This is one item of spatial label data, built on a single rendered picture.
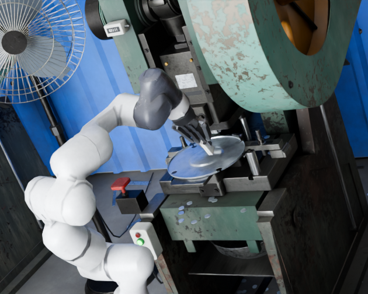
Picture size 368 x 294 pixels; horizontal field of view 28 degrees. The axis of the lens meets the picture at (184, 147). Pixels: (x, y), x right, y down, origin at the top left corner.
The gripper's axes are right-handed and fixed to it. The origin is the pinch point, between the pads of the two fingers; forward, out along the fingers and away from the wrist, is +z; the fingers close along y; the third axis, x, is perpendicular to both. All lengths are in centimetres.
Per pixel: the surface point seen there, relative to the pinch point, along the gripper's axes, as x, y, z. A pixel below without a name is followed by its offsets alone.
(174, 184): -8.5, -15.3, 8.8
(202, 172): -2.6, -6.8, 11.5
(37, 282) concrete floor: -6, -147, 97
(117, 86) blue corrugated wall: 114, -129, 90
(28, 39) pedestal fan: 45, -80, -21
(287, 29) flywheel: 32.3, 29.1, -14.0
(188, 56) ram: 26.8, -5.5, -15.3
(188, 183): -8.4, -9.8, 8.9
